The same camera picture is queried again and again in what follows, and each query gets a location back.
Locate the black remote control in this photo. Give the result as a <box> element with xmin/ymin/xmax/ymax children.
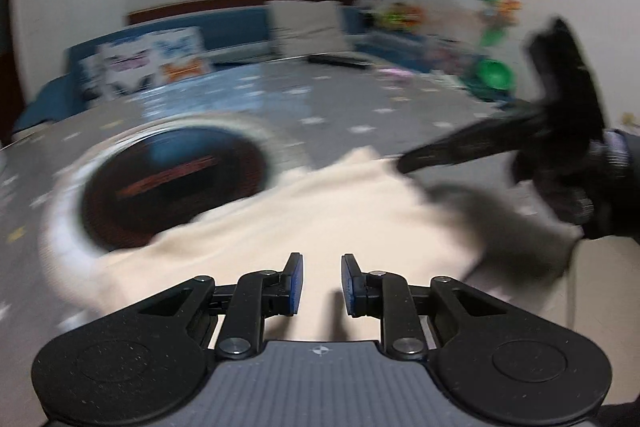
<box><xmin>307</xmin><ymin>53</ymin><xmax>374</xmax><ymax>70</ymax></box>

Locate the black round induction cooktop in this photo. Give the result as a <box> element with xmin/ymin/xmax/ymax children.
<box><xmin>80</xmin><ymin>127</ymin><xmax>275</xmax><ymax>252</ymax></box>

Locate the stuffed toys group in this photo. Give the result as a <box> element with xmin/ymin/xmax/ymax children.
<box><xmin>381</xmin><ymin>2</ymin><xmax>424</xmax><ymax>32</ymax></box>

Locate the panda plush toy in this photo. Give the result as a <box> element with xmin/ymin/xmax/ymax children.
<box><xmin>358</xmin><ymin>0</ymin><xmax>385</xmax><ymax>30</ymax></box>

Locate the beige cushion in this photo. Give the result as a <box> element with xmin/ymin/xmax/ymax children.
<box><xmin>266</xmin><ymin>0</ymin><xmax>351</xmax><ymax>58</ymax></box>

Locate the grey star-print tablecloth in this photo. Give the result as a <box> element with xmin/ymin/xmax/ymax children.
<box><xmin>0</xmin><ymin>55</ymin><xmax>640</xmax><ymax>328</ymax></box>

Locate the blue sofa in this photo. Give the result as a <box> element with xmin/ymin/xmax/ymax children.
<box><xmin>12</xmin><ymin>5</ymin><xmax>436</xmax><ymax>132</ymax></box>

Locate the small butterfly print cushion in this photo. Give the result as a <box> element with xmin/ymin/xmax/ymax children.
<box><xmin>80</xmin><ymin>52</ymin><xmax>108</xmax><ymax>102</ymax></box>

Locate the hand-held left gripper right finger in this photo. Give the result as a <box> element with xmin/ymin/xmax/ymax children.
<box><xmin>340</xmin><ymin>253</ymin><xmax>507</xmax><ymax>360</ymax></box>

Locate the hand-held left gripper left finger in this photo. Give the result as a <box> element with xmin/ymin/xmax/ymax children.
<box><xmin>134</xmin><ymin>252</ymin><xmax>305</xmax><ymax>361</ymax></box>

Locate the white round cooktop mat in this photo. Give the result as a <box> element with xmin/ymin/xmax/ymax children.
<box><xmin>38</xmin><ymin>113</ymin><xmax>306</xmax><ymax>303</ymax></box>

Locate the cream garment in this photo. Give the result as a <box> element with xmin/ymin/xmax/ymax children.
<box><xmin>95</xmin><ymin>145</ymin><xmax>586</xmax><ymax>343</ymax></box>

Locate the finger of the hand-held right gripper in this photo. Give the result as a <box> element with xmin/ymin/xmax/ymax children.
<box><xmin>397</xmin><ymin>106</ymin><xmax>546</xmax><ymax>176</ymax></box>

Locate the green plastic toy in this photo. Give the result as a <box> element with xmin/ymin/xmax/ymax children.
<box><xmin>473</xmin><ymin>59</ymin><xmax>516</xmax><ymax>92</ymax></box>

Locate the person's right hand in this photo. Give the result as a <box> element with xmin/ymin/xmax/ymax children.
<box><xmin>575</xmin><ymin>129</ymin><xmax>640</xmax><ymax>241</ymax></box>

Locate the large butterfly print cushion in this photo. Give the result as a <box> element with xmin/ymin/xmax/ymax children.
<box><xmin>98</xmin><ymin>27</ymin><xmax>213</xmax><ymax>100</ymax></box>

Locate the small pink case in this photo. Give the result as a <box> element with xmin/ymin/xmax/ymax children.
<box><xmin>376</xmin><ymin>67</ymin><xmax>414</xmax><ymax>82</ymax></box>

